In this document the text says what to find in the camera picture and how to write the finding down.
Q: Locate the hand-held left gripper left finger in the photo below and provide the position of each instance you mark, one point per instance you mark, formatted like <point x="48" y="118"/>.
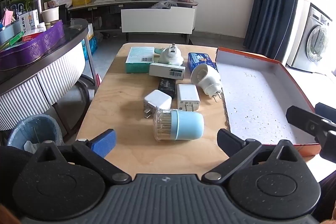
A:
<point x="105" y="141"/>

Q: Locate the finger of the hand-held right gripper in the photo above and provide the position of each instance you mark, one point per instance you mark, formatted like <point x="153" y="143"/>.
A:
<point x="325" y="111"/>
<point x="299" y="116"/>

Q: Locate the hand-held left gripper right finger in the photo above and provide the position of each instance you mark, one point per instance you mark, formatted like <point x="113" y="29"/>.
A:
<point x="228" y="141"/>

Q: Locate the orange cardboard box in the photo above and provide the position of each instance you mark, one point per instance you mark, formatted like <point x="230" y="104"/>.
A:
<point x="262" y="98"/>

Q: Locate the blue toothpick holder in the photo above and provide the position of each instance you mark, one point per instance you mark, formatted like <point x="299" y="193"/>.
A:
<point x="189" y="125"/>

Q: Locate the small white cube charger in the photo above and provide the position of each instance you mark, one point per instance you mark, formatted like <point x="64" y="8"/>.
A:
<point x="157" y="100"/>

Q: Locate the white round night light plug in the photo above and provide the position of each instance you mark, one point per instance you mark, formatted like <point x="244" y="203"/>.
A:
<point x="204" y="77"/>

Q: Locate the blue floss pick box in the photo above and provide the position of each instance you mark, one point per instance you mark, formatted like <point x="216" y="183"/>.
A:
<point x="199" y="58"/>

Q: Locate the white barcode box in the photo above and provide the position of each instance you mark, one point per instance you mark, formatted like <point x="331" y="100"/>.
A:
<point x="162" y="70"/>

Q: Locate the trash bin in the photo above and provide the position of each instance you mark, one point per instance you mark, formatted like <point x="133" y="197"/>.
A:
<point x="36" y="129"/>

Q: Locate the washing machine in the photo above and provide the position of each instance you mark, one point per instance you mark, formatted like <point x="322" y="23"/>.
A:
<point x="315" y="40"/>

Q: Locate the black box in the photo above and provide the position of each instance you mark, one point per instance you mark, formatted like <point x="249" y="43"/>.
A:
<point x="167" y="86"/>

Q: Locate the round dark side table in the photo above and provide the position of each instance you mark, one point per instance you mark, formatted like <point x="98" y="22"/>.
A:
<point x="60" y="64"/>

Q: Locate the teal box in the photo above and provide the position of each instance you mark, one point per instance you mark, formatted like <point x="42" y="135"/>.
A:
<point x="137" y="56"/>

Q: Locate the blue plastic bag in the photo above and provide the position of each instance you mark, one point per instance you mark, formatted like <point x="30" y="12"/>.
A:
<point x="90" y="47"/>

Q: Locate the white green plug device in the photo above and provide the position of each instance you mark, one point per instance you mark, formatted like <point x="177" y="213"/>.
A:
<point x="170" y="57"/>

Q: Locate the purple tin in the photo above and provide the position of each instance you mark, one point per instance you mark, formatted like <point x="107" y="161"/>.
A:
<point x="39" y="47"/>

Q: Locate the blue curtain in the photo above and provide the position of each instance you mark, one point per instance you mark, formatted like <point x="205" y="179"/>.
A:
<point x="273" y="3"/>

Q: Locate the red box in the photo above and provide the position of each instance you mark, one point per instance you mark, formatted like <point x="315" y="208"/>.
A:
<point x="35" y="36"/>

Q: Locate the white television stand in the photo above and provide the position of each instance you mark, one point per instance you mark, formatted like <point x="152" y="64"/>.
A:
<point x="157" y="20"/>

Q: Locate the black container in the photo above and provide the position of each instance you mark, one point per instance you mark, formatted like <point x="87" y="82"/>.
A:
<point x="63" y="12"/>

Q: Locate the green box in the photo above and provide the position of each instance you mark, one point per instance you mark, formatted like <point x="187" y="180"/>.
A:
<point x="13" y="41"/>

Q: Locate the white paper cup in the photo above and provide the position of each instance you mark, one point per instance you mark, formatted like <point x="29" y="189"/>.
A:
<point x="50" y="15"/>

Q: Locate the white orange medicine box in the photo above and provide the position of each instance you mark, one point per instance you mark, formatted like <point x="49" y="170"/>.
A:
<point x="29" y="22"/>

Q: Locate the grey blue container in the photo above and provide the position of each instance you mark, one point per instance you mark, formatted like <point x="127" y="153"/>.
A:
<point x="9" y="31"/>

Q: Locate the grey plastic bag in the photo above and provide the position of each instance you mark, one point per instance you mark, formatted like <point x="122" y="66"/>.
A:
<point x="164" y="5"/>

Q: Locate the pink sticky notes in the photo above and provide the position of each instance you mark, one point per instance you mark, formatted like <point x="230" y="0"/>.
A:
<point x="8" y="18"/>

